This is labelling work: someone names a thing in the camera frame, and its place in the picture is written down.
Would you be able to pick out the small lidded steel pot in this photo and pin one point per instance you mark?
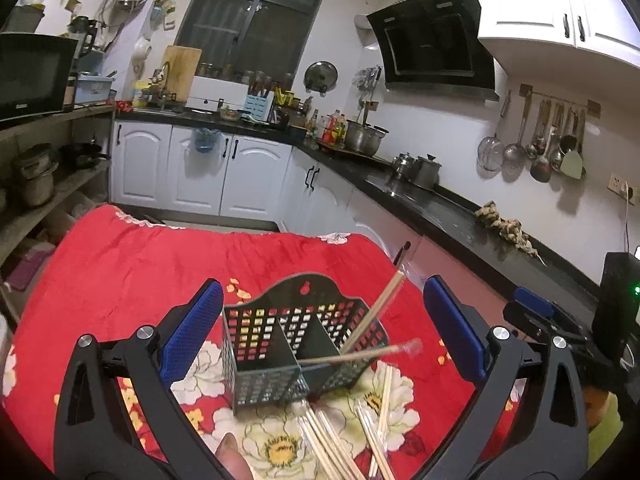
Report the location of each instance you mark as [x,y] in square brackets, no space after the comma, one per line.
[426,172]

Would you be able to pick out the wooden cutting board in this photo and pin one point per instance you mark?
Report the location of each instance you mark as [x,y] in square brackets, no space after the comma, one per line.
[182,72]

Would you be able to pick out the white base cabinets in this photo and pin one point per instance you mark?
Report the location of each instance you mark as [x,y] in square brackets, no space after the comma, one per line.
[150,170]

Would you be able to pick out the black range hood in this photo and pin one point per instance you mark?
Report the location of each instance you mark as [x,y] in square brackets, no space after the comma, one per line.
[430,45]

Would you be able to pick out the purple storage box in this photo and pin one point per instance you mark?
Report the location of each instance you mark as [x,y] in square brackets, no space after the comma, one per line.
[27,270]

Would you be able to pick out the yellow detergent bottle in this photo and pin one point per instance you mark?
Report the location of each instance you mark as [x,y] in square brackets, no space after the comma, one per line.
[141,94]

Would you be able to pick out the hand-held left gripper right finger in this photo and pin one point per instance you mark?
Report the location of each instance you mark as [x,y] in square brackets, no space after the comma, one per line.
[452,330]

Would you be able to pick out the row of glass jars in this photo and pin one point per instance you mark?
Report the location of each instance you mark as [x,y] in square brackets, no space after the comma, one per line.
[220,72]

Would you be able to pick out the plastic-wrapped wooden chopstick pair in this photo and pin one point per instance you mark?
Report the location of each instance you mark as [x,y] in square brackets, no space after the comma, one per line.
[350,356]
[375,310]

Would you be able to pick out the white jug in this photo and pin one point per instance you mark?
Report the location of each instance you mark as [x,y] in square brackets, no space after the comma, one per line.
[142,51]

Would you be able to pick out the steel pot lid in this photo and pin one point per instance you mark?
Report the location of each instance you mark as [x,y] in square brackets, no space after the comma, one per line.
[321,76]

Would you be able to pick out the wooden shelf unit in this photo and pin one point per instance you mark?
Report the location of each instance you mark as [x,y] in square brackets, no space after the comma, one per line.
[30,127]

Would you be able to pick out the small hanging kitchen tools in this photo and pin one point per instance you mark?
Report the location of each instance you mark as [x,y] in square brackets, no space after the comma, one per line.
[370,82]

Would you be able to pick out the glass bowl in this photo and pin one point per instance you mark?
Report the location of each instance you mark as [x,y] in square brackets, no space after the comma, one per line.
[230,113]

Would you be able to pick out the white wall cabinet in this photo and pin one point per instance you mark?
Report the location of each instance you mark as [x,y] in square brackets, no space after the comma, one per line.
[530,5]

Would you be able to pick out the dark blender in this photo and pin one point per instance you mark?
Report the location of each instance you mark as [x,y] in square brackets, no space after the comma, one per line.
[82,35]

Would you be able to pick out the blue knife block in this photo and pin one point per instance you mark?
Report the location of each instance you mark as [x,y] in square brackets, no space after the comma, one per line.
[259,105]

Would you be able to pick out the black wok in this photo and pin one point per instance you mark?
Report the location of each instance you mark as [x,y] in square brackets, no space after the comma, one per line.
[80,155]

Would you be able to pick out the kitchen faucet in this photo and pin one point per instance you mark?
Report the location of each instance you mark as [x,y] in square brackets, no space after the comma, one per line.
[162,85]

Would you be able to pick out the black plastic utensil basket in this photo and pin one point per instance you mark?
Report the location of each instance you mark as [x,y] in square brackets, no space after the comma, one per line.
[265,355]

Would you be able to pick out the white rectangular box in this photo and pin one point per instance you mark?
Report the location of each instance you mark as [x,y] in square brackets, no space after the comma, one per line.
[220,91]

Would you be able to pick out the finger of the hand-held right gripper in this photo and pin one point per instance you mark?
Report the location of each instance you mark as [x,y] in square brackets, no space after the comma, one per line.
[532,302]

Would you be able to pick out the dark framed window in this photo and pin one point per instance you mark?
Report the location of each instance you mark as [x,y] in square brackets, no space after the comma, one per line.
[250,25]

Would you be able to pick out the blue plastic bag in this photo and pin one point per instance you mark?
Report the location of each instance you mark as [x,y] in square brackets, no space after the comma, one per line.
[206,141]

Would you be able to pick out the wall utensil rail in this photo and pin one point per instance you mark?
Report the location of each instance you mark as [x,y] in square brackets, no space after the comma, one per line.
[525,90]

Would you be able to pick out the light blue container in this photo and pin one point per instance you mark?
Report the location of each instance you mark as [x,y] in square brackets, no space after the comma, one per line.
[92,91]

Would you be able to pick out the row of hanging cooking utensils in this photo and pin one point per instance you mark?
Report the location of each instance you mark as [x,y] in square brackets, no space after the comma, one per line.
[542,150]

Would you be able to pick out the cluster of condiment bottles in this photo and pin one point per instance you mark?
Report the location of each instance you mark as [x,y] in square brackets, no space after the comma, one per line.
[330,127]

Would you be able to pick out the large steel stockpot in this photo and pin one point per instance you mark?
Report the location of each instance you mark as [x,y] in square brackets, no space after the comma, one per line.
[362,137]

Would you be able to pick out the garlic bunch on counter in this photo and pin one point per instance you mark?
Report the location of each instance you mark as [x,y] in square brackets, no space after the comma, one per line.
[505,227]

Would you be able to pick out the black microwave oven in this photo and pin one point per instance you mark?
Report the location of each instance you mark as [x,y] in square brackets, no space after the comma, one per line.
[30,75]

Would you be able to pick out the thin black rod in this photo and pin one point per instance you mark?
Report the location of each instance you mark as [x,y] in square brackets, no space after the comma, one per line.
[402,252]

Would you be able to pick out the wall power outlet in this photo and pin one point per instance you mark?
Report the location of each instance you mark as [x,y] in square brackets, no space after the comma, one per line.
[617,184]

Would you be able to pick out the person's right hand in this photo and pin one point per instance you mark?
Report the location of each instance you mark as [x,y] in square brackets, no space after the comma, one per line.
[595,405]

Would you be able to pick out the stacked old pots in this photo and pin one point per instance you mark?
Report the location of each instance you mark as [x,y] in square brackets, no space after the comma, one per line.
[35,180]

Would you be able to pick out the wooden tray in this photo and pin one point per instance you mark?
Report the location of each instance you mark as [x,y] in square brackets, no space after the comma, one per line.
[330,149]

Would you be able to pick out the person's left hand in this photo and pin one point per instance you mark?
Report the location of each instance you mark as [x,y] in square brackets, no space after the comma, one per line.
[234,460]

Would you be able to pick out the steel kettle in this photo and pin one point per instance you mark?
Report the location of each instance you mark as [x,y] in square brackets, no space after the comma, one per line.
[402,166]

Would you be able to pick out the red floral blanket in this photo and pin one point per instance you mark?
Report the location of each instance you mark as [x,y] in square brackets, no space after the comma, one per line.
[125,270]

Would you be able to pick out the pile of chopsticks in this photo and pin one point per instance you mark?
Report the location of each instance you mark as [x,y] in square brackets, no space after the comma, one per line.
[320,435]

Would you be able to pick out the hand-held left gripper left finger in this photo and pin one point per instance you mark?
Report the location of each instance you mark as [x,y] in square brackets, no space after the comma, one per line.
[192,330]

